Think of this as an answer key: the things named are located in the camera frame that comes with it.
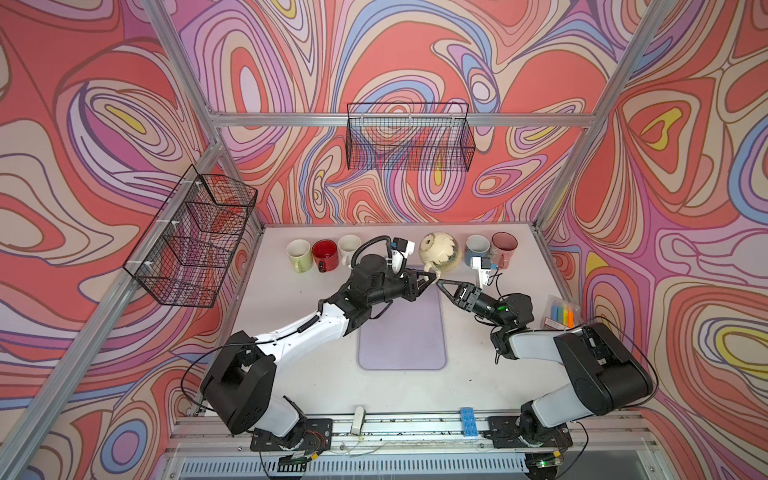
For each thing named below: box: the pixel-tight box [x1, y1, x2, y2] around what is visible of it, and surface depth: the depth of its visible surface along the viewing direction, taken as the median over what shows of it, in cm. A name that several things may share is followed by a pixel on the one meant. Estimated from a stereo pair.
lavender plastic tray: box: [358, 282, 447, 370], surface depth 90 cm
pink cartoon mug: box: [491, 231, 519, 270], surface depth 103 cm
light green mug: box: [286, 239, 312, 274], surface depth 101 cm
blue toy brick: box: [460, 407, 479, 437], surface depth 76 cm
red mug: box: [312, 239, 339, 273], surface depth 103 cm
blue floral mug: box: [464, 234, 493, 266], surface depth 104 cm
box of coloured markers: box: [542, 294, 583, 330], surface depth 98 cm
